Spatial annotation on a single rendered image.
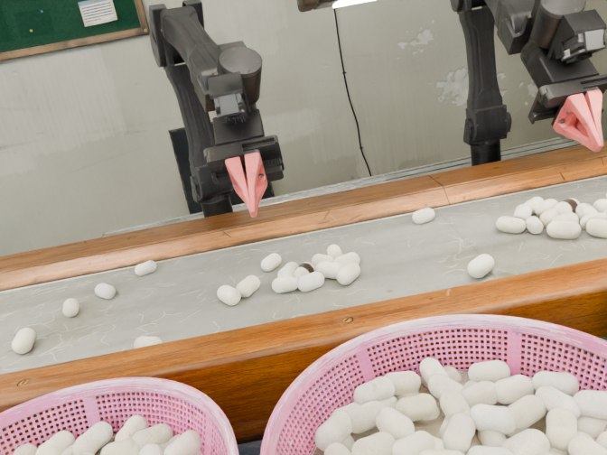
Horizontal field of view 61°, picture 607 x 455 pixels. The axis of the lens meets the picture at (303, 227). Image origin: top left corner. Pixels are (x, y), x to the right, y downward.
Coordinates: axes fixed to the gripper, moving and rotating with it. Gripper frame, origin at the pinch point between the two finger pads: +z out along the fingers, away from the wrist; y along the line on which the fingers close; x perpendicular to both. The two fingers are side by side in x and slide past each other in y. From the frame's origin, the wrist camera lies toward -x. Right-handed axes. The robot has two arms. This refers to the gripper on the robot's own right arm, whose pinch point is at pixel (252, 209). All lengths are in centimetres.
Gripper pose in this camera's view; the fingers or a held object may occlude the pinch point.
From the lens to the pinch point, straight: 67.6
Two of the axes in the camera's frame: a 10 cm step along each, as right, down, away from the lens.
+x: 1.0, 5.3, 8.4
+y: 9.8, -2.0, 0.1
